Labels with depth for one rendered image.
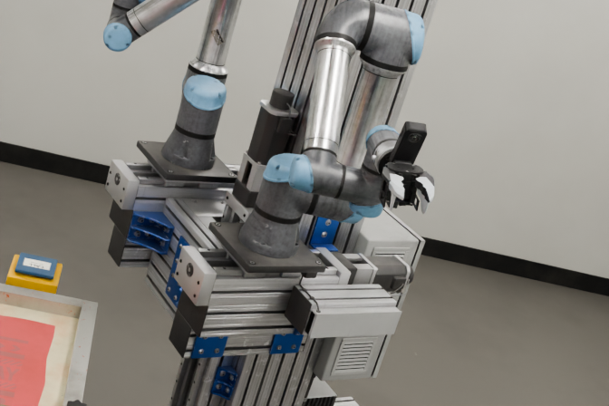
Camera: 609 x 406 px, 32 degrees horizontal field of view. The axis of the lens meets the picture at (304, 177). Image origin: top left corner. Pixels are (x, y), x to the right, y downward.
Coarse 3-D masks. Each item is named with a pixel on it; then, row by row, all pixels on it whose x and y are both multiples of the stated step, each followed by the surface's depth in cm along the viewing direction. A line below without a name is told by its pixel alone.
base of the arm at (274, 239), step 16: (256, 208) 256; (256, 224) 255; (272, 224) 254; (288, 224) 255; (240, 240) 258; (256, 240) 255; (272, 240) 254; (288, 240) 256; (272, 256) 255; (288, 256) 257
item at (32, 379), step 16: (0, 320) 253; (16, 320) 255; (16, 336) 248; (32, 336) 250; (48, 336) 252; (32, 352) 244; (48, 352) 246; (32, 368) 238; (32, 384) 233; (16, 400) 226; (32, 400) 228
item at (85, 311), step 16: (0, 288) 259; (16, 288) 261; (16, 304) 260; (32, 304) 260; (48, 304) 261; (64, 304) 261; (80, 304) 263; (96, 304) 265; (80, 320) 256; (80, 336) 249; (80, 352) 244; (80, 368) 238; (80, 384) 232; (64, 400) 225; (80, 400) 227
